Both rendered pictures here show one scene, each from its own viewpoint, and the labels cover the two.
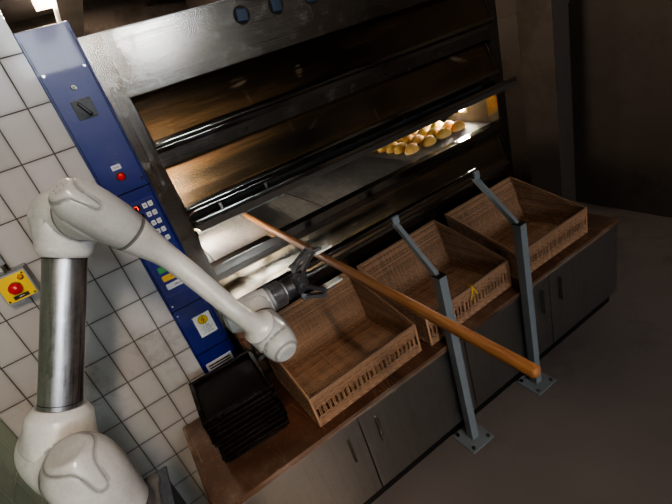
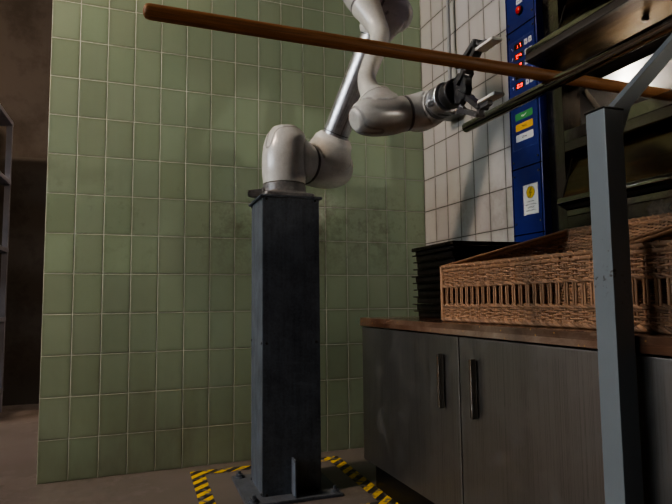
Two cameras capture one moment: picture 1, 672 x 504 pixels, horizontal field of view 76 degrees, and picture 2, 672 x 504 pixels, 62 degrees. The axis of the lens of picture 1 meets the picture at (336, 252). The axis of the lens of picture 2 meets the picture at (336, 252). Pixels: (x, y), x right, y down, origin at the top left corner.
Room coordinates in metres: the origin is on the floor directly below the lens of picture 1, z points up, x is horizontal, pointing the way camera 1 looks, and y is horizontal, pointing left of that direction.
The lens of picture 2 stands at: (1.02, -1.29, 0.64)
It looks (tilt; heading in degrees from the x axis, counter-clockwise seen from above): 5 degrees up; 93
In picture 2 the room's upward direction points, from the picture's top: 1 degrees counter-clockwise
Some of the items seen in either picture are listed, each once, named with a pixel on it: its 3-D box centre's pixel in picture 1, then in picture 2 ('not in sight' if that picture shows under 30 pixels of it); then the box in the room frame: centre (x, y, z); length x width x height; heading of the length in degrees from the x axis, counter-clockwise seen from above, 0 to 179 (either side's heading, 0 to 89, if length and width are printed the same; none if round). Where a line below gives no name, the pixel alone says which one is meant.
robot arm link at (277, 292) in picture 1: (276, 295); (443, 100); (1.24, 0.23, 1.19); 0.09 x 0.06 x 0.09; 24
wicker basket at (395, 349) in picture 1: (335, 338); (581, 266); (1.55, 0.12, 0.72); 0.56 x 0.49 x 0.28; 115
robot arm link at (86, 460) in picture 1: (90, 479); (286, 155); (0.74, 0.69, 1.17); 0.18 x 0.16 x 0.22; 49
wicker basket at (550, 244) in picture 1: (514, 222); not in sight; (2.04, -0.98, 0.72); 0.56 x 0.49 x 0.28; 114
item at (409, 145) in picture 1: (406, 135); not in sight; (2.68, -0.66, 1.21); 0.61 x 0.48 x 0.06; 24
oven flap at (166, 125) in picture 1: (343, 52); not in sight; (2.04, -0.30, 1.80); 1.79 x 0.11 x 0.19; 114
